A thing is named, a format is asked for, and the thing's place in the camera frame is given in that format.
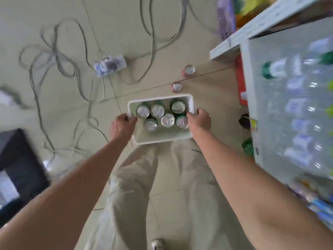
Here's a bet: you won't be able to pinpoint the black box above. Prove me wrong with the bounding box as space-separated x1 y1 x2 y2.
0 128 51 228

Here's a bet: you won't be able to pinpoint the white shelf unit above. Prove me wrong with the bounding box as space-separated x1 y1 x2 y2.
209 0 333 180

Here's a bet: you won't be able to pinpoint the silver-topped drink can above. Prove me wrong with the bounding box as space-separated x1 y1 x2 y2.
151 238 166 250

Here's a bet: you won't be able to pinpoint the grey device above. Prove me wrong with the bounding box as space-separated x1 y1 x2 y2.
0 85 30 110

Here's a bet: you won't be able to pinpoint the green bottle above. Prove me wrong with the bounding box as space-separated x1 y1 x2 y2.
241 138 255 158

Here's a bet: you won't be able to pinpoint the person's left hand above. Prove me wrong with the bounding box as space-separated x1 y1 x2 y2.
110 113 138 140

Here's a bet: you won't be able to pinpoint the grey looped cable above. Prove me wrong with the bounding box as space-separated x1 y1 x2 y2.
109 0 219 85

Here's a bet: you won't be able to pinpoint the purple packet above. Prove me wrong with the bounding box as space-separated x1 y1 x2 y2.
216 0 237 41

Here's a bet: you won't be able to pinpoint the dark bottle with yellow label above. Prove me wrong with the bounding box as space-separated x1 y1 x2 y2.
238 113 258 132

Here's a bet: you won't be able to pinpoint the red carton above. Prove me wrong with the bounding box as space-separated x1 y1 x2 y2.
235 55 248 106

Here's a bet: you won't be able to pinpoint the person's right forearm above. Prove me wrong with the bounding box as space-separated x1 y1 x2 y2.
191 127 333 250

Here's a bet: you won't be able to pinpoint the yellow and green packets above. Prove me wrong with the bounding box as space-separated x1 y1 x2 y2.
233 0 281 29

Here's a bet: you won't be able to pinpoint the white power strip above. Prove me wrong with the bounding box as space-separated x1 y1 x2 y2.
93 55 127 78

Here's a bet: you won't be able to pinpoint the cluster of green drink cans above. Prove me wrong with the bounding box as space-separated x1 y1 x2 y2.
136 99 189 132

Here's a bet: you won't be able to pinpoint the person's right hand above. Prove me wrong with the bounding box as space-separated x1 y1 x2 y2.
186 108 212 134

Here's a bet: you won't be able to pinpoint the grey tangled cable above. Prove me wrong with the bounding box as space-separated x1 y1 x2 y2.
18 19 123 164

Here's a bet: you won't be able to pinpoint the person's left forearm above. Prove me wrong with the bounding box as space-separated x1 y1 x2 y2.
0 133 136 250

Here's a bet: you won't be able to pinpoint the white plastic basket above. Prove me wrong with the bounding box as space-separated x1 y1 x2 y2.
127 94 196 145

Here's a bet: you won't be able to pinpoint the rows of clear water bottles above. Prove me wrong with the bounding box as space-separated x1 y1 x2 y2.
261 36 333 178

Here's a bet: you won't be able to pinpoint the person's beige trousers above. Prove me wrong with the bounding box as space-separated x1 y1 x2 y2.
83 139 257 250

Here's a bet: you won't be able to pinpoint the colourful snack packets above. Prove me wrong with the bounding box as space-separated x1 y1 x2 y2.
286 174 333 227

